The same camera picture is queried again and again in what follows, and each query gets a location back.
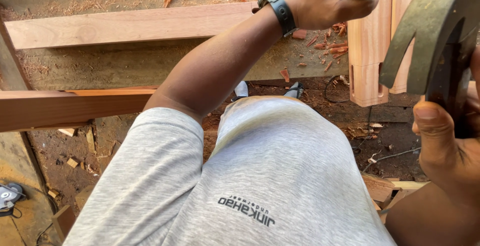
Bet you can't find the person's left hand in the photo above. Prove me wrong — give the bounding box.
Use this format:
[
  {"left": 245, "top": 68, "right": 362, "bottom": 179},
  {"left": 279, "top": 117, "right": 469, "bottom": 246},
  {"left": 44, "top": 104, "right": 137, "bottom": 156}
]
[{"left": 282, "top": 0, "right": 380, "bottom": 31}]

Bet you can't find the person's right hand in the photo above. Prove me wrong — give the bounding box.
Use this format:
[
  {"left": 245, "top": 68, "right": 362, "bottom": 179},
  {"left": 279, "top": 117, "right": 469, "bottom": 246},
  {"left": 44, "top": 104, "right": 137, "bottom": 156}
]
[{"left": 412, "top": 46, "right": 480, "bottom": 206}]

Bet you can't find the steel claw hammer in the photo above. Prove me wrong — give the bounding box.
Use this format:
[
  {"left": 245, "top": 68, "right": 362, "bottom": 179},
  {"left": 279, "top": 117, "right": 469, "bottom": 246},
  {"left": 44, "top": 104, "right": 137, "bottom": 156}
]
[{"left": 379, "top": 0, "right": 480, "bottom": 140}]

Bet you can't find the pile of red wood chips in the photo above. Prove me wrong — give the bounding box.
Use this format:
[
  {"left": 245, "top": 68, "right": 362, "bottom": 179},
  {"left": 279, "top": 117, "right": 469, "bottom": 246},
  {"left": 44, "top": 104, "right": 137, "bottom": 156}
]
[{"left": 279, "top": 22, "right": 349, "bottom": 83}]

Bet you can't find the black wristwatch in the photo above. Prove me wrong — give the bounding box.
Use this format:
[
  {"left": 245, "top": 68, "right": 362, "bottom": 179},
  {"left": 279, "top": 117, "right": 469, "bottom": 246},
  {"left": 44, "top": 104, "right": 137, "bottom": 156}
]
[{"left": 252, "top": 0, "right": 299, "bottom": 38}]

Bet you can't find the person's right shoe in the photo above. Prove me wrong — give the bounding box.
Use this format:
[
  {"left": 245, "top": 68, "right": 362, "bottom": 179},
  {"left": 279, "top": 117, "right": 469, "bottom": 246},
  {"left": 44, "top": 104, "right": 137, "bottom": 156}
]
[{"left": 283, "top": 81, "right": 305, "bottom": 100}]

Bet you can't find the person's shoe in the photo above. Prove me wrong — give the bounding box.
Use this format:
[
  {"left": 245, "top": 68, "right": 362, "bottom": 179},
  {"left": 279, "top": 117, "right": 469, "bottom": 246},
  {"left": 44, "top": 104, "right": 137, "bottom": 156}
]
[
  {"left": 283, "top": 81, "right": 305, "bottom": 100},
  {"left": 230, "top": 80, "right": 249, "bottom": 103}
]

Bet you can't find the person's left shoe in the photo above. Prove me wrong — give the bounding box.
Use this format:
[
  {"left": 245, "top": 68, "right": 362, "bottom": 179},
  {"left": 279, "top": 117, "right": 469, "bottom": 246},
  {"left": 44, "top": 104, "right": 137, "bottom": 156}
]
[{"left": 230, "top": 80, "right": 249, "bottom": 103}]

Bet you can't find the heap of wood offcuts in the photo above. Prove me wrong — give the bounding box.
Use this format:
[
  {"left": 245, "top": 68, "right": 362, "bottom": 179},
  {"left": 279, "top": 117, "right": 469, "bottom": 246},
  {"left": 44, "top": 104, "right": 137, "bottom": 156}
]
[{"left": 361, "top": 173, "right": 431, "bottom": 225}]

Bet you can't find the grey t-shirt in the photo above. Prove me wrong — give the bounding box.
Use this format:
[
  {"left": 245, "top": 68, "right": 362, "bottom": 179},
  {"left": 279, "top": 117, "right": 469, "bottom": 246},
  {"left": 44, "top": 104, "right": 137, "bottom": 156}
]
[{"left": 63, "top": 96, "right": 398, "bottom": 246}]

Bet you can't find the light reddish wood plank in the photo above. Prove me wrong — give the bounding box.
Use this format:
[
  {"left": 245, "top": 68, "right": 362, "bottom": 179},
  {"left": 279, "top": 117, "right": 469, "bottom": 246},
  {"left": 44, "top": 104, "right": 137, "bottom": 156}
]
[{"left": 4, "top": 1, "right": 260, "bottom": 50}]

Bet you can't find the weathered grey workbench plank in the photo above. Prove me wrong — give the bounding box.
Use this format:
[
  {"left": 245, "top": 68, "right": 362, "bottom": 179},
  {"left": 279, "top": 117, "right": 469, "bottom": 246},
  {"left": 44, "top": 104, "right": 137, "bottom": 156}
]
[{"left": 0, "top": 0, "right": 350, "bottom": 91}]

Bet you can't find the dark red wood beam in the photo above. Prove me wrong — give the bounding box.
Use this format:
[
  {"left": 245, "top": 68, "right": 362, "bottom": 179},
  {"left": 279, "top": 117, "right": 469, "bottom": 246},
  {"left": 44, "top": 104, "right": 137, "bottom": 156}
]
[{"left": 0, "top": 85, "right": 160, "bottom": 133}]

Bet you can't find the grey angle grinder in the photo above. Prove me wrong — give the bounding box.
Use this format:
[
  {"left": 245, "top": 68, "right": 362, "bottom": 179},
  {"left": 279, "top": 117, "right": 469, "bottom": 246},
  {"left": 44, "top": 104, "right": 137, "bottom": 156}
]
[{"left": 0, "top": 182, "right": 28, "bottom": 217}]

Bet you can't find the plain light wood post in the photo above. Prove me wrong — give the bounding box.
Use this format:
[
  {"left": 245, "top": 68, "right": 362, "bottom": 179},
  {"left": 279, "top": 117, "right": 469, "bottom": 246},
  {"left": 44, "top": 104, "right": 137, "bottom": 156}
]
[{"left": 389, "top": 0, "right": 430, "bottom": 95}]

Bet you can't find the mortised light wood post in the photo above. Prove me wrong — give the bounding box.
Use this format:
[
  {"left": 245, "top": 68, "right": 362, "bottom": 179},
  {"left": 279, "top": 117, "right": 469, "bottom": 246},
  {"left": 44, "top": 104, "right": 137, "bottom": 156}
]
[{"left": 347, "top": 0, "right": 393, "bottom": 108}]

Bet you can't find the black looped cable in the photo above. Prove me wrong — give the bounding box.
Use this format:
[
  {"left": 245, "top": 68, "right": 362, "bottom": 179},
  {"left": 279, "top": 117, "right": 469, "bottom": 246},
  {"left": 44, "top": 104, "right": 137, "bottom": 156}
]
[{"left": 323, "top": 75, "right": 350, "bottom": 104}]

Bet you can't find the thin grey wire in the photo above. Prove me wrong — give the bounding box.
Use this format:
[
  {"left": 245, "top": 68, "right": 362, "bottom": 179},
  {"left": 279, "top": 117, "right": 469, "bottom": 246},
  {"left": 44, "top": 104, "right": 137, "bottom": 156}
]
[{"left": 361, "top": 147, "right": 422, "bottom": 174}]

